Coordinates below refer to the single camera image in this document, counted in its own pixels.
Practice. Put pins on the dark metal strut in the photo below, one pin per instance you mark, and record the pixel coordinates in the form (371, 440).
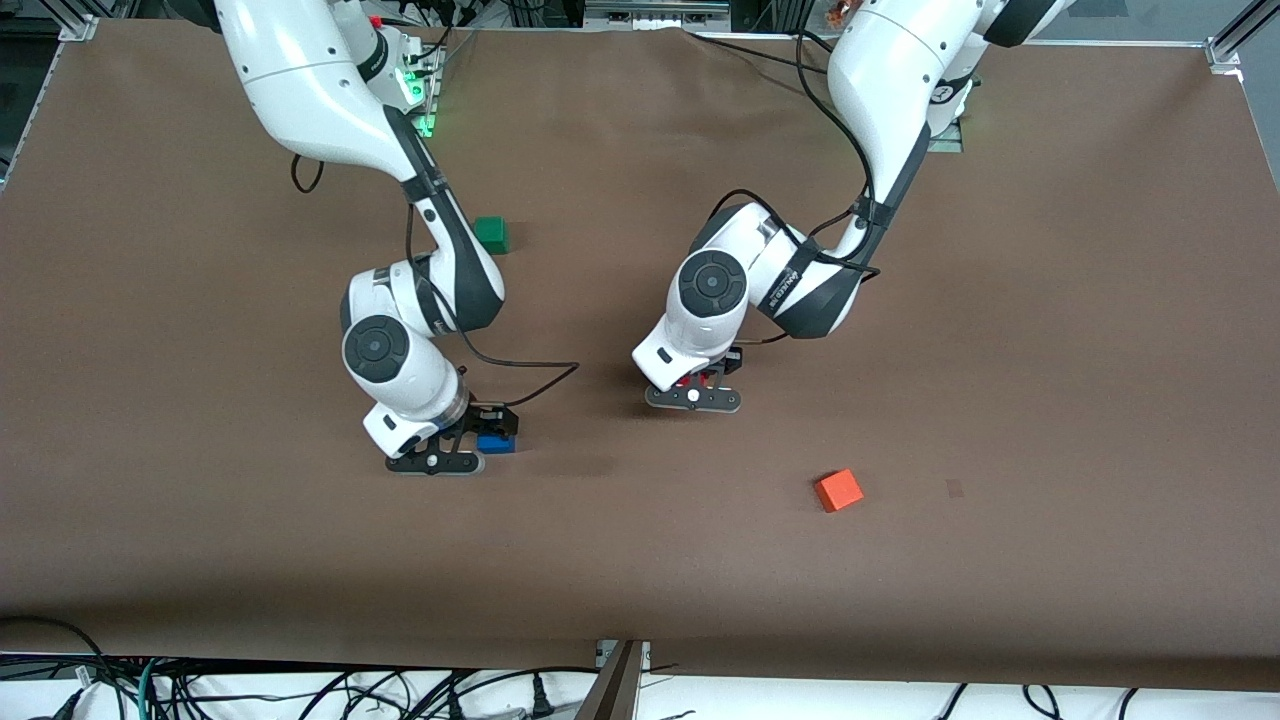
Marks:
(612, 690)

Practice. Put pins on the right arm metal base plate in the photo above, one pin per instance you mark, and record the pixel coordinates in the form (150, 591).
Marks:
(432, 100)

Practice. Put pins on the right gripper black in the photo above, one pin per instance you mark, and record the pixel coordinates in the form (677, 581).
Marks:
(488, 416)

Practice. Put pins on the brown paper table cover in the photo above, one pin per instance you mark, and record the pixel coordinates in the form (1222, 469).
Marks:
(640, 570)

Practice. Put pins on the orange wooden block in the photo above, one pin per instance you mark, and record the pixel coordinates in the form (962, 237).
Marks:
(839, 490)

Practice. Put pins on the aluminium frame profile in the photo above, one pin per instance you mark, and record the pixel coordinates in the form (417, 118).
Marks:
(1235, 40)
(78, 28)

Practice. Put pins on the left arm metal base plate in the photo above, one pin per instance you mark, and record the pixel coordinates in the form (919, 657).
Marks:
(948, 135)

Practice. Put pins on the blue wooden block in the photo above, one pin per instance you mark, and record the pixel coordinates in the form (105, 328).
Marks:
(496, 443)

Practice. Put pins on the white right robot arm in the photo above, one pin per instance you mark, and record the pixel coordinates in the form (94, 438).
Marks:
(300, 70)

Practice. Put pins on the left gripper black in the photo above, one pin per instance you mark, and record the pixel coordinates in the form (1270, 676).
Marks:
(727, 361)

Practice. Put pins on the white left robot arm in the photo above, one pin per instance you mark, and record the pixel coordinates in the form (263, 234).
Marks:
(900, 70)

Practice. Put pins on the red wooden block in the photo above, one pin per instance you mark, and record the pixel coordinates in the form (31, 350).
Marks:
(713, 378)

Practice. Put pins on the green wooden block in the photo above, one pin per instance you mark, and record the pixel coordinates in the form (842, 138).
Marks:
(494, 234)

